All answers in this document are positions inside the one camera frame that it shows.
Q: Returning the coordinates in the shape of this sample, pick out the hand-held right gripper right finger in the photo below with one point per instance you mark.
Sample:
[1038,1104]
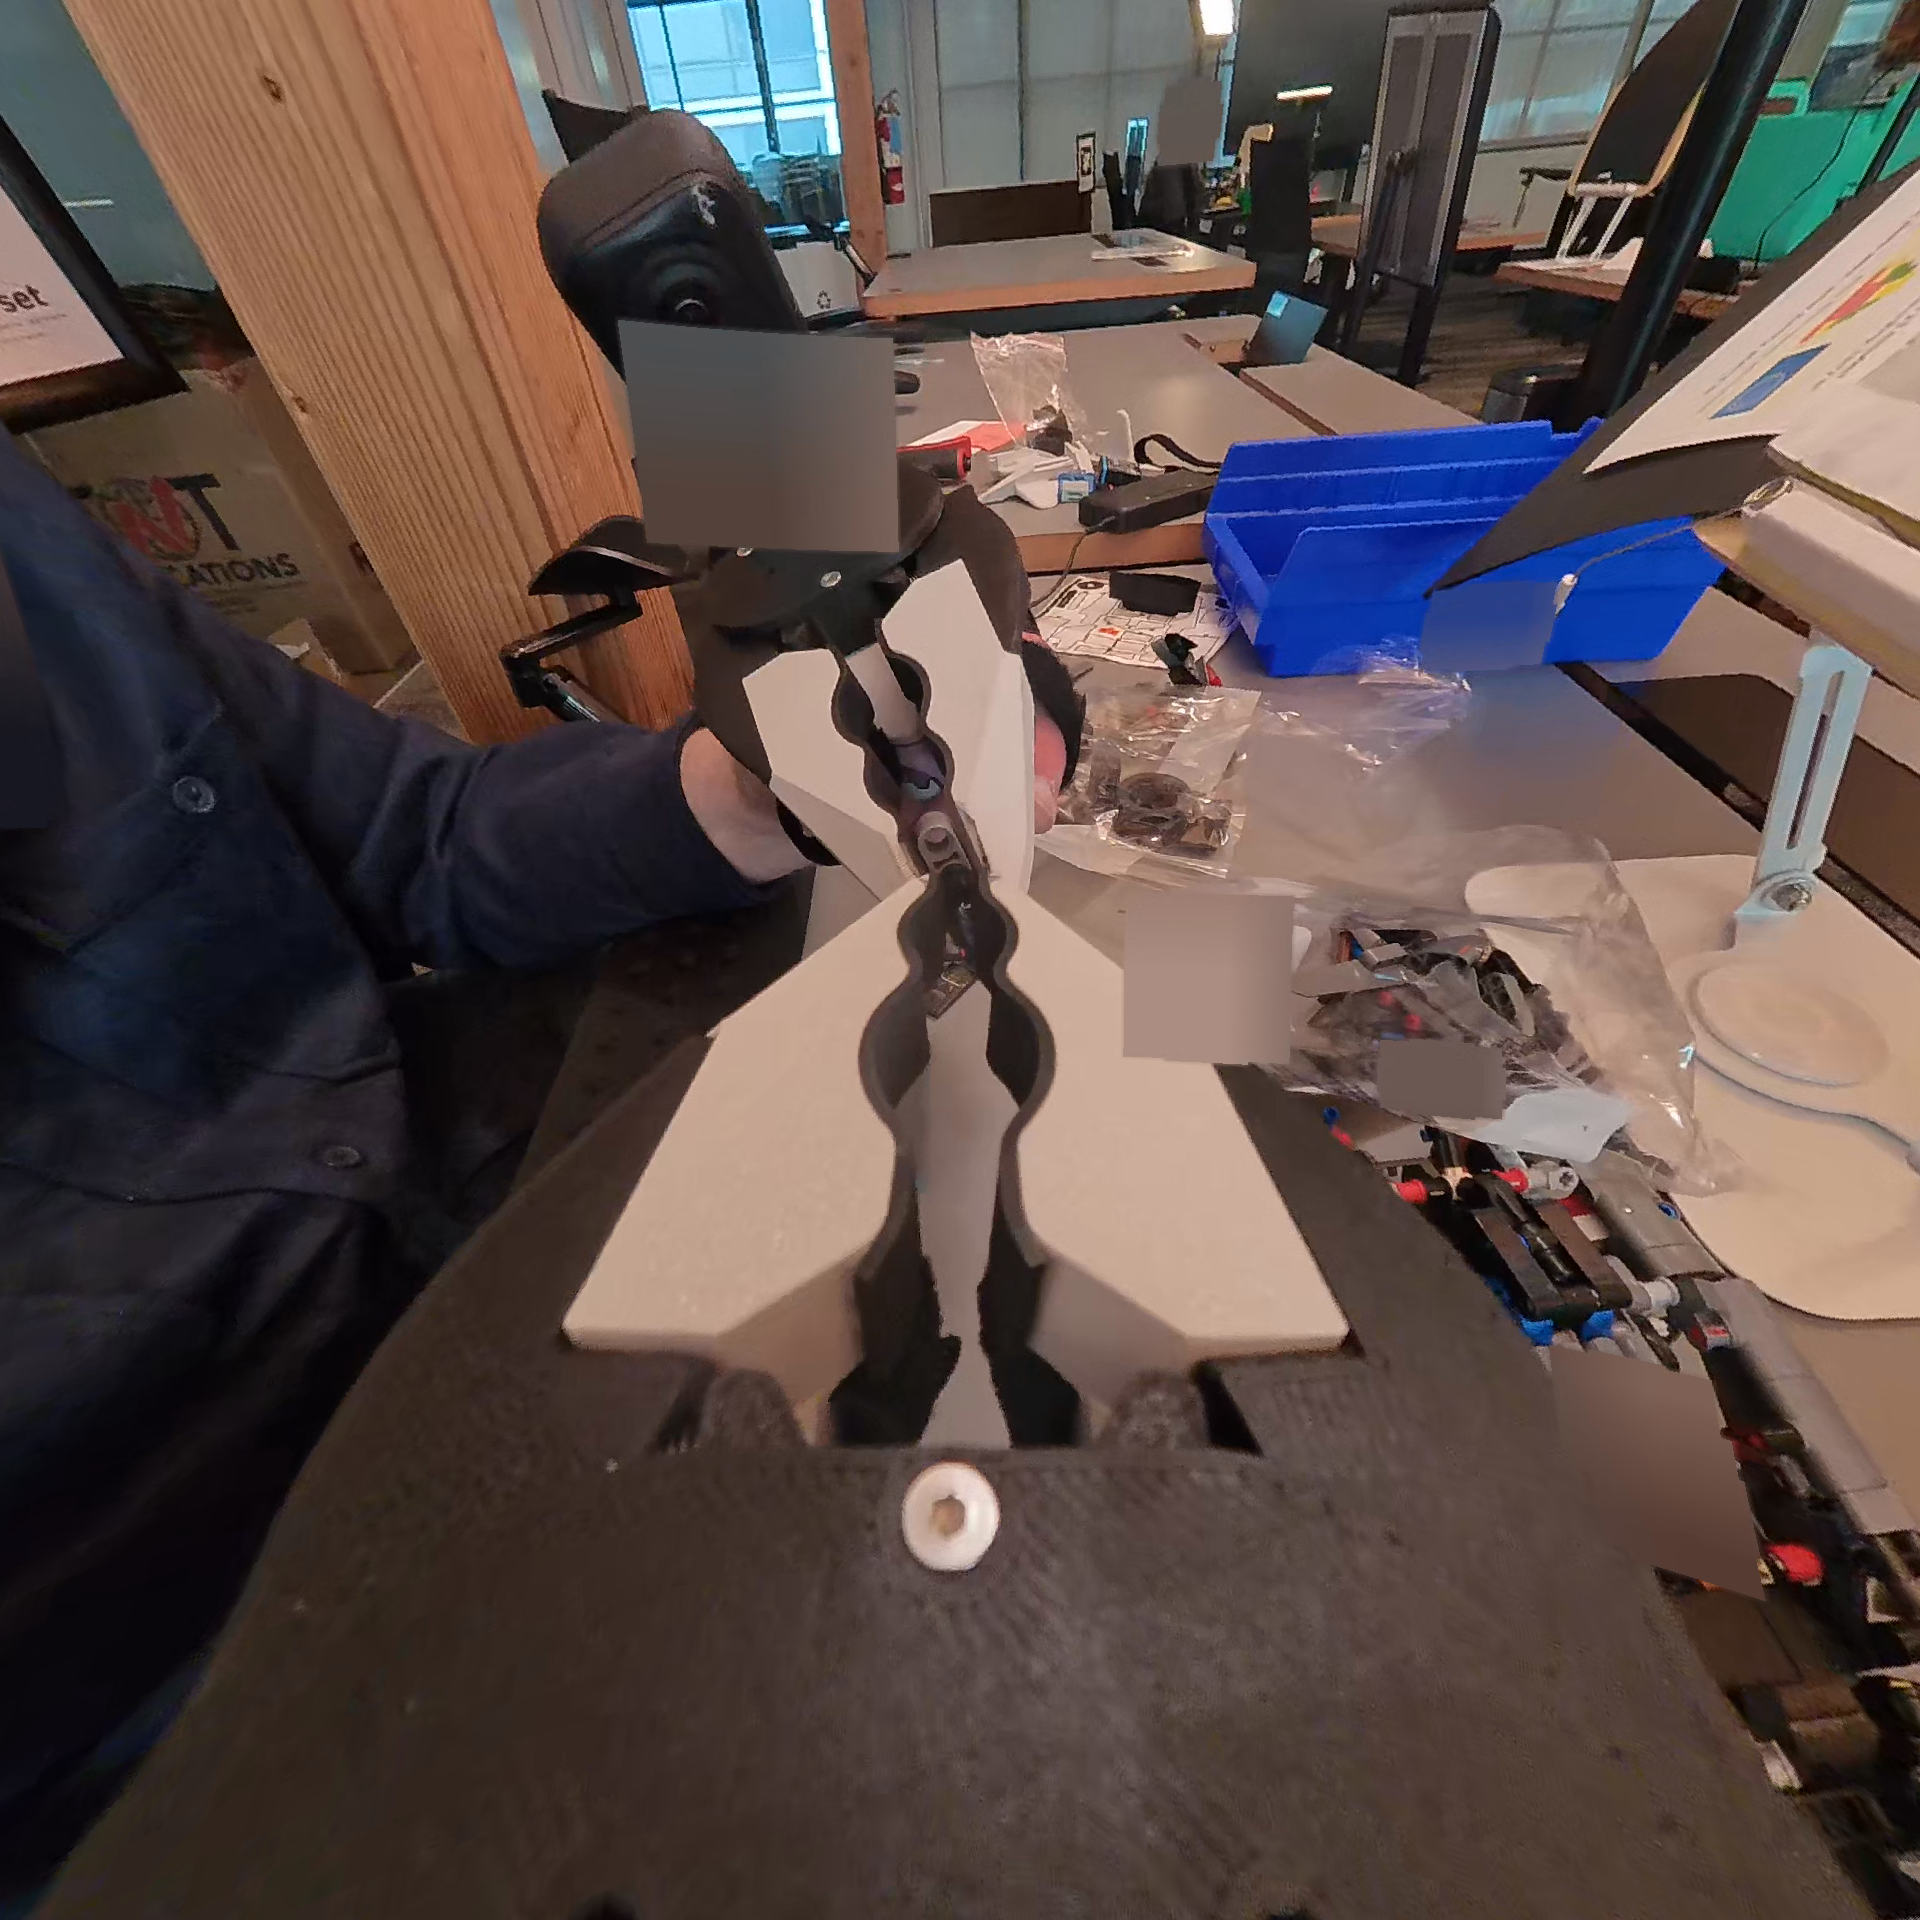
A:
[1184,1199]

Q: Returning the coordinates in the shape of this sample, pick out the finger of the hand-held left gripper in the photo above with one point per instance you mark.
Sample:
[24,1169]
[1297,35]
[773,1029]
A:
[808,751]
[980,708]

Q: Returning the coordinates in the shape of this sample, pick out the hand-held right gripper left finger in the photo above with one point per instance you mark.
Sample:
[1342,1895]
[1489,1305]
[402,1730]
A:
[735,1199]

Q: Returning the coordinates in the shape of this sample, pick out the white lego axle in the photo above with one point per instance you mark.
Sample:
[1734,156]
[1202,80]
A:
[885,698]

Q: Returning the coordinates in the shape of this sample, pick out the grey lego connector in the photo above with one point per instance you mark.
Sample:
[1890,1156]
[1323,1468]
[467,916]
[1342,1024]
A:
[938,841]

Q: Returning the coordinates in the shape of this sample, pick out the clear bag of grey parts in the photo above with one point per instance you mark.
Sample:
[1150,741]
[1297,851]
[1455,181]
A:
[1473,985]

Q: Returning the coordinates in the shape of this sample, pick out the person's left forearm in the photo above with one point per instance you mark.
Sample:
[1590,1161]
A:
[531,824]

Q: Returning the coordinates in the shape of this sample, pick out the partly built lego car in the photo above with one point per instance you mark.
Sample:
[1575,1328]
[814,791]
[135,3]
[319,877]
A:
[1575,1279]

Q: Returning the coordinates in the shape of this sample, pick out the person's left hand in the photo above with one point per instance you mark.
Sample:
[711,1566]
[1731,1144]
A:
[735,806]

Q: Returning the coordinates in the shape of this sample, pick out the white sticker sheet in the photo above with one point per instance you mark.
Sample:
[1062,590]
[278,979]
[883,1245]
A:
[1094,639]

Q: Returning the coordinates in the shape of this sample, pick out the clear bag of black parts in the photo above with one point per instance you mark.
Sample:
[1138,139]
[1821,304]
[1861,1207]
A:
[1151,791]

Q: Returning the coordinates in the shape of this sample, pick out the small black pouch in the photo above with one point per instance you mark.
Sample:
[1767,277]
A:
[1151,590]

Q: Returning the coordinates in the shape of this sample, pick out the red fire extinguisher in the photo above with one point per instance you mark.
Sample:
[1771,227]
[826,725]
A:
[892,160]

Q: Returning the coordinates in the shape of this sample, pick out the black power adapter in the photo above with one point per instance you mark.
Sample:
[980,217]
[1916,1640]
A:
[1150,497]

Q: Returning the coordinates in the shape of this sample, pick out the black office chair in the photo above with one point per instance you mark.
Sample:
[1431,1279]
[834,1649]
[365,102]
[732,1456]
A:
[598,581]

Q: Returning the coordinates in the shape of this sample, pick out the wooden pillar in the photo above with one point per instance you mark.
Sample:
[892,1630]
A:
[375,301]

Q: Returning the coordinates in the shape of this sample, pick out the small clear bag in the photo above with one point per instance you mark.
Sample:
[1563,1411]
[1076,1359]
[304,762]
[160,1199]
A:
[1016,374]

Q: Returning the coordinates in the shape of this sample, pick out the light wooden desk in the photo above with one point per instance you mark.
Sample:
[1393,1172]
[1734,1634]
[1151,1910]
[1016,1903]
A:
[1055,272]

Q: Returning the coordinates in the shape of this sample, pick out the blue plastic bin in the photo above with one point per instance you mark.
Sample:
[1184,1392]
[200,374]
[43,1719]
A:
[1428,543]

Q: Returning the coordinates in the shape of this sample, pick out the open grey laptop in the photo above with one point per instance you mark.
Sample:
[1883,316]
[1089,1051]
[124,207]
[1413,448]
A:
[1285,328]

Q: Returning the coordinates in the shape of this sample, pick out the printed cardboard box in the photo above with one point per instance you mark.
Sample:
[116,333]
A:
[200,554]

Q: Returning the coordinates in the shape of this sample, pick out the white wooden book stand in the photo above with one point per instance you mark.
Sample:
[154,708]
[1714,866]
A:
[1798,1199]

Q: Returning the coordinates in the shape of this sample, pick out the black white tag sign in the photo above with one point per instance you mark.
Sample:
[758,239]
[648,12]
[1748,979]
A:
[43,349]

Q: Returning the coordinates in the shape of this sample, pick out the black metal pole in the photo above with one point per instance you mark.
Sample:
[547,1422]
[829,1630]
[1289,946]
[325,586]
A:
[1692,199]

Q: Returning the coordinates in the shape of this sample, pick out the printed paper sheet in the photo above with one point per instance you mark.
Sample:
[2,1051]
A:
[1798,328]

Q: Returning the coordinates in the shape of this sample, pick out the white instruction booklet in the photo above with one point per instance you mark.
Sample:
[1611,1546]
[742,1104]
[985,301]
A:
[1861,448]

